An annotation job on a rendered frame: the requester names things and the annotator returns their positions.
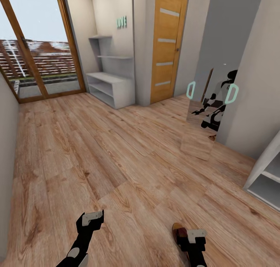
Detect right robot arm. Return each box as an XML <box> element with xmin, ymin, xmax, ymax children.
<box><xmin>177</xmin><ymin>229</ymin><xmax>207</xmax><ymax>267</ymax></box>

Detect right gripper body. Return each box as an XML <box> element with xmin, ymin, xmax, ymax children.
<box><xmin>179</xmin><ymin>237</ymin><xmax>206</xmax><ymax>256</ymax></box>

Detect sandal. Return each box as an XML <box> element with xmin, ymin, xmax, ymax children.
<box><xmin>172</xmin><ymin>223</ymin><xmax>191</xmax><ymax>267</ymax></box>

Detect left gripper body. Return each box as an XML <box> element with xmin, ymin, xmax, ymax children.
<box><xmin>77</xmin><ymin>218</ymin><xmax>101</xmax><ymax>239</ymax></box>

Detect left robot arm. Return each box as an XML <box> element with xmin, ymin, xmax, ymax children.
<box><xmin>57</xmin><ymin>210</ymin><xmax>104</xmax><ymax>267</ymax></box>

